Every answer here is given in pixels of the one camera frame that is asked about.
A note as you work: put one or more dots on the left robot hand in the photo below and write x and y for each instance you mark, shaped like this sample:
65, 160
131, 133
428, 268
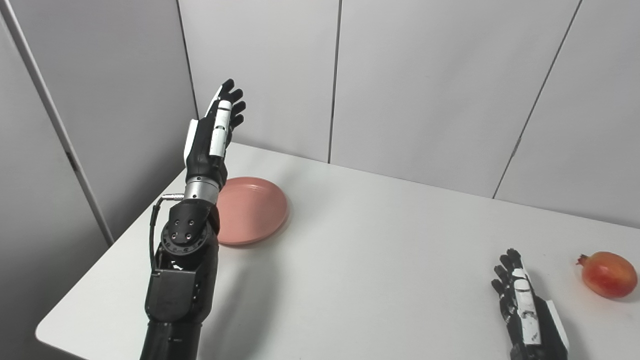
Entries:
209, 142

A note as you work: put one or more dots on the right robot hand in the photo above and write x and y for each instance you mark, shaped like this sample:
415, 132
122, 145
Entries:
525, 315

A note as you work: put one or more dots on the pink plate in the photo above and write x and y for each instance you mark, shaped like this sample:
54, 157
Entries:
252, 210

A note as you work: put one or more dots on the red pomegranate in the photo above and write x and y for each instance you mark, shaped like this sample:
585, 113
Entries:
608, 274

